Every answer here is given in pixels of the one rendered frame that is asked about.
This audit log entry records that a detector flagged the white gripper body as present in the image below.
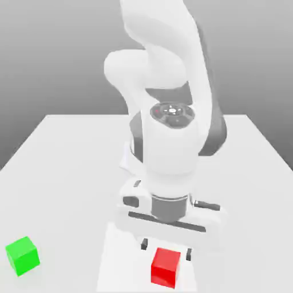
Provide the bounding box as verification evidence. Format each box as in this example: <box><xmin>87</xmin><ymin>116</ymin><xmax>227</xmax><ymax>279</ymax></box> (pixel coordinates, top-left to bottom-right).
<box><xmin>116</xmin><ymin>205</ymin><xmax>228</xmax><ymax>251</ymax></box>

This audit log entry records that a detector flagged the small green cube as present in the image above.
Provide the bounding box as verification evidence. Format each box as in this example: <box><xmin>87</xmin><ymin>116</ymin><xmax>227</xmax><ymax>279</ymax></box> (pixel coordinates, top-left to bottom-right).
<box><xmin>5</xmin><ymin>236</ymin><xmax>41</xmax><ymax>278</ymax></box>

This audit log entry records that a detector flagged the small red cube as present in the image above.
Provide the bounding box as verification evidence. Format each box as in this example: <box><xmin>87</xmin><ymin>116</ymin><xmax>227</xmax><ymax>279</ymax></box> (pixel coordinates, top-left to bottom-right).
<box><xmin>150</xmin><ymin>247</ymin><xmax>181</xmax><ymax>290</ymax></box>

